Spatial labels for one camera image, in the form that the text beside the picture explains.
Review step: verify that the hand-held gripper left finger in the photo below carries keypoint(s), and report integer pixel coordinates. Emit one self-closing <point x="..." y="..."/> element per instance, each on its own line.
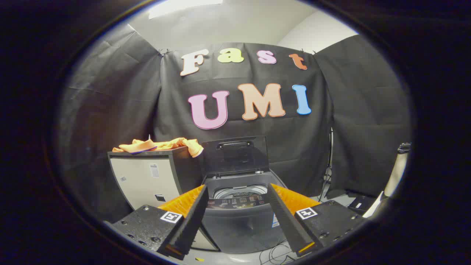
<point x="191" y="221"/>

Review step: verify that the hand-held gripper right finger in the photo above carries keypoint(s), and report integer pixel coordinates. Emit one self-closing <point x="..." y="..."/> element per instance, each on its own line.
<point x="287" y="221"/>

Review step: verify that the grey washing machine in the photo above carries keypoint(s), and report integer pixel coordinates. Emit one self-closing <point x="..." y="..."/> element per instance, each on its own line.
<point x="239" y="228"/>

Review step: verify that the orange polo shirt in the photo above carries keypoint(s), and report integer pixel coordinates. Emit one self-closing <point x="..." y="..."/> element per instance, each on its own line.
<point x="165" y="144"/>

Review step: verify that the grey and white cabinet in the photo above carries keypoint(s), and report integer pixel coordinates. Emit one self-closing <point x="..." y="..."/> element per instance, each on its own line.
<point x="140" y="180"/>

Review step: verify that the black light stand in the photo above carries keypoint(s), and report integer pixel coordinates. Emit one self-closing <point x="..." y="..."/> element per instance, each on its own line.
<point x="328" y="165"/>

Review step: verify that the black box with white label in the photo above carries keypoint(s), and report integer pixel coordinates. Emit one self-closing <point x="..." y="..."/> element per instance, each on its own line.
<point x="362" y="204"/>

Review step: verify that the white cylinder with black top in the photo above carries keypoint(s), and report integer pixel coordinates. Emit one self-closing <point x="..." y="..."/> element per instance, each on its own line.
<point x="397" y="173"/>

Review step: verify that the ceiling light panel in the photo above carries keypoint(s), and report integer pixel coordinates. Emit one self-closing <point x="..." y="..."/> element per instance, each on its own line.
<point x="176" y="6"/>

